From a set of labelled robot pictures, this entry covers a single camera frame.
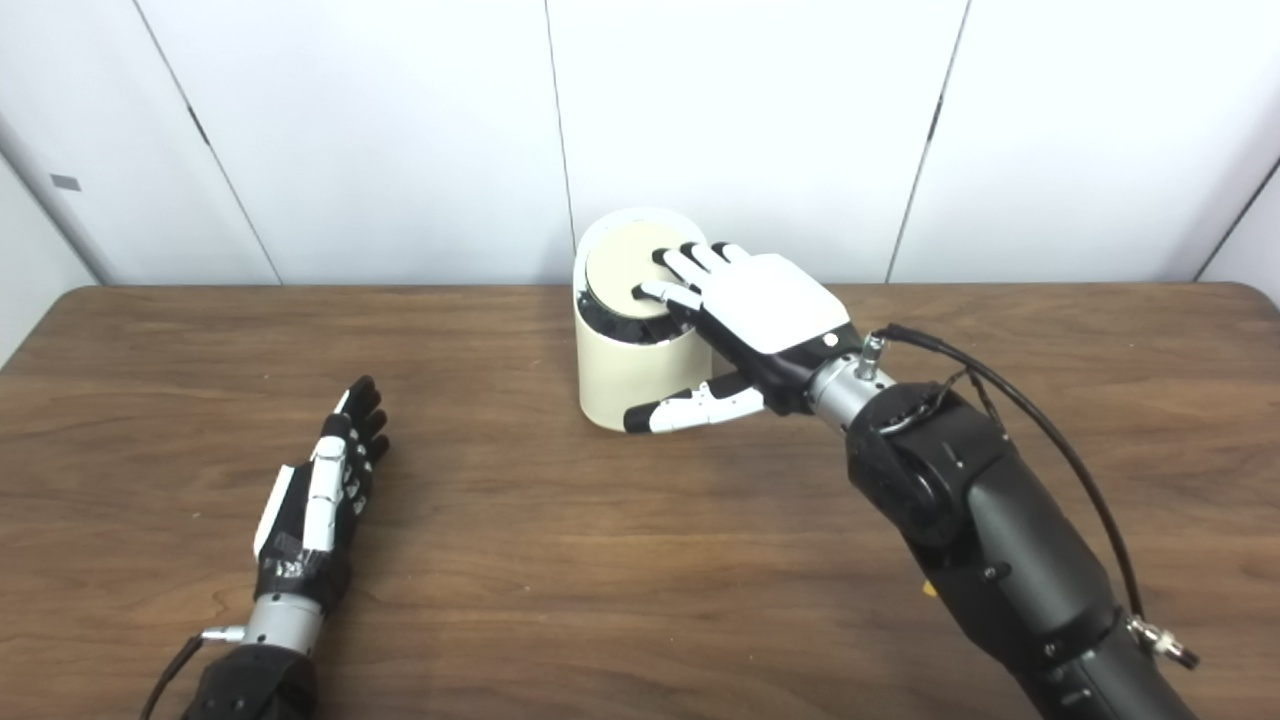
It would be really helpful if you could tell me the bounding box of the cream-colored desktop bin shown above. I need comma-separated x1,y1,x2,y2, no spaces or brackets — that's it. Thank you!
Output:
572,208,746,433

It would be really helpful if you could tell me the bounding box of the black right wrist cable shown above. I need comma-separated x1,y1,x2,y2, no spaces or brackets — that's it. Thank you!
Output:
855,323,1201,671

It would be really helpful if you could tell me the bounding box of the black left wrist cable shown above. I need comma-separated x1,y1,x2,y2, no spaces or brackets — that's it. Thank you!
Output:
140,626,246,720

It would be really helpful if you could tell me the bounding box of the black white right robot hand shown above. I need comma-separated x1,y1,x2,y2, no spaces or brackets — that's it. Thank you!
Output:
623,241,866,435

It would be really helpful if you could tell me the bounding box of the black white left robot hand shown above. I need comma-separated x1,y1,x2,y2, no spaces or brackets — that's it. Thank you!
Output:
252,375,391,613

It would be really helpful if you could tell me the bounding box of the cream round bin lid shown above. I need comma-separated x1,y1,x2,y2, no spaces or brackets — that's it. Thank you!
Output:
584,222,701,321

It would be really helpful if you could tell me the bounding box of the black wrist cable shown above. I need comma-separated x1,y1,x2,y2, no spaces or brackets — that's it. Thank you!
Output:
855,323,1201,671
140,626,246,720

